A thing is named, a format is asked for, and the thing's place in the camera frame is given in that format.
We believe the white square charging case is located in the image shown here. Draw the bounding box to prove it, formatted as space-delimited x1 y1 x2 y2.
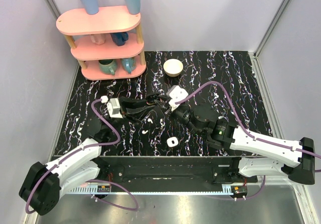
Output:
167 137 179 148

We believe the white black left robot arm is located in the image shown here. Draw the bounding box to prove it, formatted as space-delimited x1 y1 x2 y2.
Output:
19 96 155 215

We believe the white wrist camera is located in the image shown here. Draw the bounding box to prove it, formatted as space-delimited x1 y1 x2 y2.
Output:
166 85 188 111
101 95 123 119

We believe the black earbud charging case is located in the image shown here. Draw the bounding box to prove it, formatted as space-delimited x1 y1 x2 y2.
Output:
146 93 159 105

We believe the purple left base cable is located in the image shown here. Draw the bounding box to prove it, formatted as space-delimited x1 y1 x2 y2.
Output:
86 180 139 211

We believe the pink mug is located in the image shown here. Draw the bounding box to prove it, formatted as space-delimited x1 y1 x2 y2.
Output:
90 34 105 45

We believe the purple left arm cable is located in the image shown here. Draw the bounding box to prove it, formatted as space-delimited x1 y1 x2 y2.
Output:
26 100 121 214

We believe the blue butterfly mug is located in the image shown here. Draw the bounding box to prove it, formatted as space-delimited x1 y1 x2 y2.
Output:
121 57 136 74

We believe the dark blue mug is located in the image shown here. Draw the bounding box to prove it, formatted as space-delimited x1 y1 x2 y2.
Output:
110 32 129 46

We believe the green ceramic mug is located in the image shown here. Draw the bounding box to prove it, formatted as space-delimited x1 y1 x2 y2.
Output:
98 59 117 75

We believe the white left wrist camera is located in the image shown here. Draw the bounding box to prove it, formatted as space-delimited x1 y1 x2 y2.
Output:
101 95 123 119

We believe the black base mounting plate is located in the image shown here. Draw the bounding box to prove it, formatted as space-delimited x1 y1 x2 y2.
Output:
101 156 258 184

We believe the pink three-tier shelf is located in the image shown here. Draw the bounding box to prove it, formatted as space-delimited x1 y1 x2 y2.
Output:
56 6 146 81

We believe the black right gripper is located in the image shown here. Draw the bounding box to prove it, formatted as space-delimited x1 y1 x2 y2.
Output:
154 94 203 137

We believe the cream white bowl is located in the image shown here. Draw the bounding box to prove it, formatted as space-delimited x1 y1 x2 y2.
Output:
163 59 183 77

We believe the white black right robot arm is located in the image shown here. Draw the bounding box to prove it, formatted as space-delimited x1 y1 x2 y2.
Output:
154 96 316 185

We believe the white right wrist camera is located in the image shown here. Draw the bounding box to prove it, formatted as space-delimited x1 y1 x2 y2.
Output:
166 85 188 111

